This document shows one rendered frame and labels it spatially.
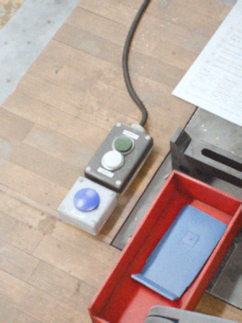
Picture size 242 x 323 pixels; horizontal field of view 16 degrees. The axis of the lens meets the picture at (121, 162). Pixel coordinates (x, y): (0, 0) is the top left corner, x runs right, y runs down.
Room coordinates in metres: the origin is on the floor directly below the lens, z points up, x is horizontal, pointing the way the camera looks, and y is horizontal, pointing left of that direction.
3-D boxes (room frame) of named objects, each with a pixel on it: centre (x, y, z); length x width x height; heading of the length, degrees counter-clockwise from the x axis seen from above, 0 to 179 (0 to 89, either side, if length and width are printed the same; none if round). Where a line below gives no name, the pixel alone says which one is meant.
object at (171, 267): (0.55, -0.06, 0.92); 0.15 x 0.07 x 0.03; 137
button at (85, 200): (0.66, 0.06, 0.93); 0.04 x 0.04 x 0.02
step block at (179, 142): (0.69, -0.11, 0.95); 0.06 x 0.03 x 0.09; 51
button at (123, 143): (0.74, -0.01, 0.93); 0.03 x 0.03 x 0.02
